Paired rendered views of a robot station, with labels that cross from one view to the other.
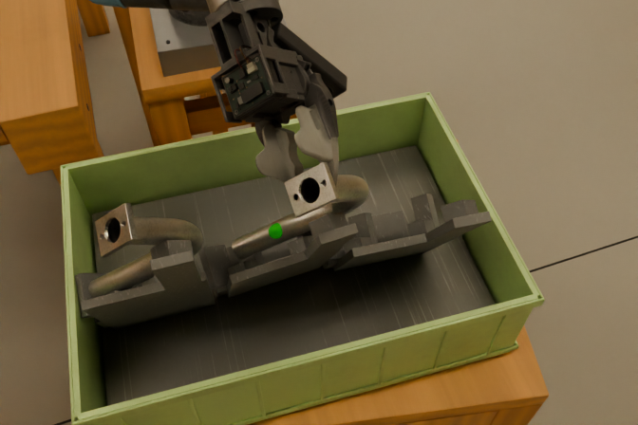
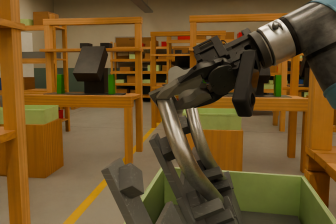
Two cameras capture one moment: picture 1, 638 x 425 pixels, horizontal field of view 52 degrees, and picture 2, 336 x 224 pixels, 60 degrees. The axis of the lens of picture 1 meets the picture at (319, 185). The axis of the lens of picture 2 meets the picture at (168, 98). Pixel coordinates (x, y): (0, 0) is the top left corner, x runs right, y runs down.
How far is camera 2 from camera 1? 96 cm
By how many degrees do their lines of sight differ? 101
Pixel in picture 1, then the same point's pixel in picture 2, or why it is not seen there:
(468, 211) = (122, 170)
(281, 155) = (191, 95)
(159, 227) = (190, 111)
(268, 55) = (213, 40)
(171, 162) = (317, 215)
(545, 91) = not seen: outside the picture
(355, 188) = (165, 120)
